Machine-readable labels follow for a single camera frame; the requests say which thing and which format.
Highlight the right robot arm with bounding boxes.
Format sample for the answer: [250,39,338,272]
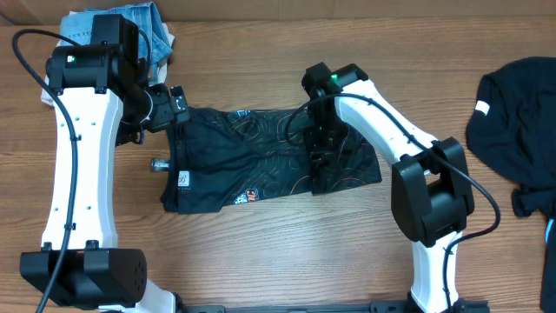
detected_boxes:
[301,63,474,312]

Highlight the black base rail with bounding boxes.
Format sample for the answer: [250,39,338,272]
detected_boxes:
[173,299,492,313]

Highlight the folded white cloth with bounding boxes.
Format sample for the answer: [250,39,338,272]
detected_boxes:
[40,34,176,105]

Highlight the black garment pile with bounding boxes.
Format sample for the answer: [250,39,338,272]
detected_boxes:
[466,57,555,218]

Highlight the folded blue denim jeans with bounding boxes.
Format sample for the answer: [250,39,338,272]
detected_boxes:
[60,2,175,85]

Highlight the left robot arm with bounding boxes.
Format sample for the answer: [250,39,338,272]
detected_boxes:
[20,14,189,312]

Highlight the black patterned sports jersey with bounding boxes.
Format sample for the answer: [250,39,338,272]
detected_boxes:
[151,108,381,214]

